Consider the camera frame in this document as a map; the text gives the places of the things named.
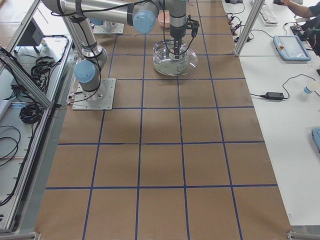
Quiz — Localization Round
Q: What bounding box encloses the glass pot lid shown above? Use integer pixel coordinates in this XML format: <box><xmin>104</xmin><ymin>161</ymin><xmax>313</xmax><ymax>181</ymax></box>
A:
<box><xmin>153</xmin><ymin>39</ymin><xmax>194</xmax><ymax>67</ymax></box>

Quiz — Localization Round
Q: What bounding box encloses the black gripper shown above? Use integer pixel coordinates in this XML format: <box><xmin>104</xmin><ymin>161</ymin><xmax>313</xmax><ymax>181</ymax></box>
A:
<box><xmin>169</xmin><ymin>14</ymin><xmax>200</xmax><ymax>59</ymax></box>

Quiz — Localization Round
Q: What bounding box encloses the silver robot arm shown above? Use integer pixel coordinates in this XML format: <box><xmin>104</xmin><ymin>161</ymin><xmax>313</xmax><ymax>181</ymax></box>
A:
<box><xmin>44</xmin><ymin>0</ymin><xmax>199</xmax><ymax>106</ymax></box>

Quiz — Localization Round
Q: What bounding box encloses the white keyboard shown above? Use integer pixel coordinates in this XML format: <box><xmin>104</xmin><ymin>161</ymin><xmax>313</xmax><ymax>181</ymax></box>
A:
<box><xmin>259</xmin><ymin>4</ymin><xmax>279</xmax><ymax>26</ymax></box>

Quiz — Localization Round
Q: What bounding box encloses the white electric cooking pot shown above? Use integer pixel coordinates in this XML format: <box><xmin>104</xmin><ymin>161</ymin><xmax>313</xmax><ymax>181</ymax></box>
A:
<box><xmin>153</xmin><ymin>39</ymin><xmax>198</xmax><ymax>76</ymax></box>

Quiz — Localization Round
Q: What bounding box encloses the black power adapter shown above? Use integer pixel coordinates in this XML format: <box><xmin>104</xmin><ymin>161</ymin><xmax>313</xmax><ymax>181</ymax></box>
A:
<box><xmin>260</xmin><ymin>92</ymin><xmax>285</xmax><ymax>101</ymax></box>

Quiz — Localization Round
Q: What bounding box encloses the seated person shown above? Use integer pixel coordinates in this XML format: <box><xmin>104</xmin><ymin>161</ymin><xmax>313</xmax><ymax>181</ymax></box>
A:
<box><xmin>281</xmin><ymin>0</ymin><xmax>320</xmax><ymax>56</ymax></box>

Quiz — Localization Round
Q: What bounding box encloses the blue teach pendant tablet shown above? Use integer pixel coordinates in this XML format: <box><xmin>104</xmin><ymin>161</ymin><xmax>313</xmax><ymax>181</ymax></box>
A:
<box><xmin>273</xmin><ymin>35</ymin><xmax>312</xmax><ymax>62</ymax></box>

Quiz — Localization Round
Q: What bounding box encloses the pink bowl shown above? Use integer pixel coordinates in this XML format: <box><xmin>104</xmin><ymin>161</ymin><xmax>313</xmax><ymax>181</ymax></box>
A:
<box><xmin>157</xmin><ymin>11</ymin><xmax>170</xmax><ymax>28</ymax></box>

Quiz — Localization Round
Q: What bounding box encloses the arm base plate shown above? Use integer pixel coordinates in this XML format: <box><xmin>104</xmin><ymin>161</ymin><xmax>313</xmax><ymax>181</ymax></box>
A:
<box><xmin>72</xmin><ymin>78</ymin><xmax>117</xmax><ymax>111</ymax></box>
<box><xmin>93</xmin><ymin>21</ymin><xmax>124</xmax><ymax>35</ymax></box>

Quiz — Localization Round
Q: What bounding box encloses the black cable bundle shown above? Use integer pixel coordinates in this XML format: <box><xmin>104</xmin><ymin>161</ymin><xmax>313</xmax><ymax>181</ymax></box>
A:
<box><xmin>19</xmin><ymin>102</ymin><xmax>44</xmax><ymax>125</ymax></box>

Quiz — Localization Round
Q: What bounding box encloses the aluminium frame post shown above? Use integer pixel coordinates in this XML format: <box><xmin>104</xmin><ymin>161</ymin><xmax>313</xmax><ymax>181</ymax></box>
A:
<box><xmin>234</xmin><ymin>0</ymin><xmax>265</xmax><ymax>57</ymax></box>

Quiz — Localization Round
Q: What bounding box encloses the paper cup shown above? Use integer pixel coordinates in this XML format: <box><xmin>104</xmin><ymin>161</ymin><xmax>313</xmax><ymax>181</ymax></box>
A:
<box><xmin>303</xmin><ymin>81</ymin><xmax>320</xmax><ymax>95</ymax></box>

